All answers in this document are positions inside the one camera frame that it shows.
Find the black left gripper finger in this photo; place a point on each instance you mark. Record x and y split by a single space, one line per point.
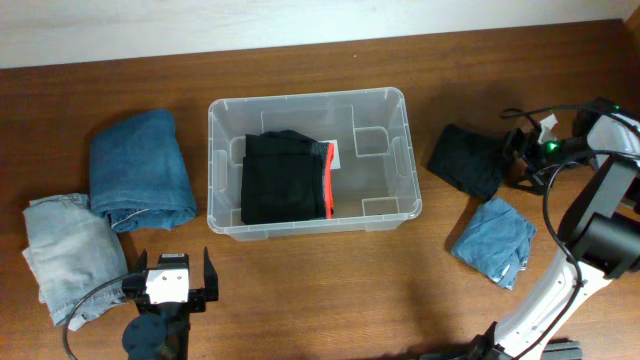
210 291
141 263

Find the clear plastic storage bin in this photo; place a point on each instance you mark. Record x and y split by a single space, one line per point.
376 188

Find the white label in bin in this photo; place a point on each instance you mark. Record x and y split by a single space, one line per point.
333 155

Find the small blue garment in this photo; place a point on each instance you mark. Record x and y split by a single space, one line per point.
496 242

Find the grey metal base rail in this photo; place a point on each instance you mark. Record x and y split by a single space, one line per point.
569 350

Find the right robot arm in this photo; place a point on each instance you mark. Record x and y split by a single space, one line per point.
595 246

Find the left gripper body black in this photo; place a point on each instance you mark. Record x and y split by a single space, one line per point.
201 293

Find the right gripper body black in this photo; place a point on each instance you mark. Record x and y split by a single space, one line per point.
548 152

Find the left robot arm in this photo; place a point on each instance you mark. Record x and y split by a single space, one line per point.
161 333

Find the black garment with red band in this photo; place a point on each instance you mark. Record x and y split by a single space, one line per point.
286 178

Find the light blue folded jeans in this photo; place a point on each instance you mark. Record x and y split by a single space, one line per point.
70 251

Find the dark blue folded jeans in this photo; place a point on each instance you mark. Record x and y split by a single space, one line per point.
138 178

